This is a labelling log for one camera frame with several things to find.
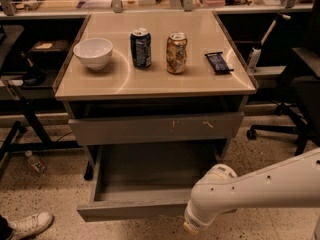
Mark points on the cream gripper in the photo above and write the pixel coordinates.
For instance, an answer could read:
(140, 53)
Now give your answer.
(197, 221)

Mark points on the grey drawer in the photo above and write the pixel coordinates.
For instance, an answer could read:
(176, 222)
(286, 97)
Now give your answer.
(156, 128)
(145, 180)

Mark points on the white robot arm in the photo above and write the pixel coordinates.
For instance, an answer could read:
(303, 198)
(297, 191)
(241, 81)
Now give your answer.
(292, 183)

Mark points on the grey top drawer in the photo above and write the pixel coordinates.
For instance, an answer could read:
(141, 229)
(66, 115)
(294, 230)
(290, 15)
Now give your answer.
(156, 128)

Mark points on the grey drawer cabinet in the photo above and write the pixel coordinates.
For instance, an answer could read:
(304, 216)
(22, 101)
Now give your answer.
(122, 90)

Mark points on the white robot body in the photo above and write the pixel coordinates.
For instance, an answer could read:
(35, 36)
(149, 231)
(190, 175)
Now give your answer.
(316, 232)

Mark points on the plastic water bottle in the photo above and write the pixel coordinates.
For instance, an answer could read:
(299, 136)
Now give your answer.
(35, 161)

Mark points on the white sneaker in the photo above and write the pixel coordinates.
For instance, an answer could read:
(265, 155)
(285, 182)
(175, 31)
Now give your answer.
(30, 226)

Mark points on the black office chair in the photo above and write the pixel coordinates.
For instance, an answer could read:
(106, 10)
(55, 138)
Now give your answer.
(298, 89)

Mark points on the dark blue snack bar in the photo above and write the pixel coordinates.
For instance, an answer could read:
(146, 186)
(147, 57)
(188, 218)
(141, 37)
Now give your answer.
(218, 63)

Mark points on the gold soda can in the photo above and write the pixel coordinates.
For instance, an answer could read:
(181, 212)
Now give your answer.
(176, 53)

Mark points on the dark blue soda can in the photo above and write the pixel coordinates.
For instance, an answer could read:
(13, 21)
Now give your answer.
(140, 43)

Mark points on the white bowl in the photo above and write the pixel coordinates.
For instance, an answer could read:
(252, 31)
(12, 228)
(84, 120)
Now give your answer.
(94, 53)

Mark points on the black joystick device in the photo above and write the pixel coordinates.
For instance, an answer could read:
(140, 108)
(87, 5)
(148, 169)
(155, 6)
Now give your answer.
(34, 75)

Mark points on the dark box with label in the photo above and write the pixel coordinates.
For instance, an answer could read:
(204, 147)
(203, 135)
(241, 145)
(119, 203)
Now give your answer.
(51, 50)

